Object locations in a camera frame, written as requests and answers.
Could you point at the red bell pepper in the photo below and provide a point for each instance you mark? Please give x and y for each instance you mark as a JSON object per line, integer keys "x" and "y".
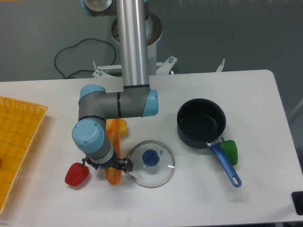
{"x": 77, "y": 174}

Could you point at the glass lid blue knob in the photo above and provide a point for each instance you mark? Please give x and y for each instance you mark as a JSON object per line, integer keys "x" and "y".
{"x": 154, "y": 164}

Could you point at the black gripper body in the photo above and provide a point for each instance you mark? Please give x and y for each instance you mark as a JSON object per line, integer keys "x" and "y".
{"x": 113, "y": 162}

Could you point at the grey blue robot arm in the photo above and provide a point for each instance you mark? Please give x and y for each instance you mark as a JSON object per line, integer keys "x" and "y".
{"x": 137, "y": 99}

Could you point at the green bell pepper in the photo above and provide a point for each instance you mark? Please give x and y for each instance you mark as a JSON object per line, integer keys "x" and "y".
{"x": 230, "y": 149}

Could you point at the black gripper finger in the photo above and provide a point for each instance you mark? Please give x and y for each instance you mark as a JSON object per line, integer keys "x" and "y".
{"x": 126, "y": 165}
{"x": 90, "y": 162}

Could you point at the dark pot blue handle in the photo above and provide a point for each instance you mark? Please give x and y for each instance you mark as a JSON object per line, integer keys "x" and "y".
{"x": 200, "y": 122}

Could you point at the yellow bell pepper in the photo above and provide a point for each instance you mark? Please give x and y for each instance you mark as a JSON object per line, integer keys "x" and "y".
{"x": 122, "y": 128}

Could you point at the black device at edge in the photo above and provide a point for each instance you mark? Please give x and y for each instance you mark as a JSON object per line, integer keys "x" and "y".
{"x": 298, "y": 202}

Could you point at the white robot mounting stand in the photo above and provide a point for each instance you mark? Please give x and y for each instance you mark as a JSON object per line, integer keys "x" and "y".
{"x": 154, "y": 30}

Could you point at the long orange baguette bread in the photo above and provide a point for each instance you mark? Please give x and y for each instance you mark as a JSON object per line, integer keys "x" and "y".
{"x": 113, "y": 175}

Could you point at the yellow plastic basket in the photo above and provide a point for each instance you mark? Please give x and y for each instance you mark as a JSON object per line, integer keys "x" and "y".
{"x": 19, "y": 124}

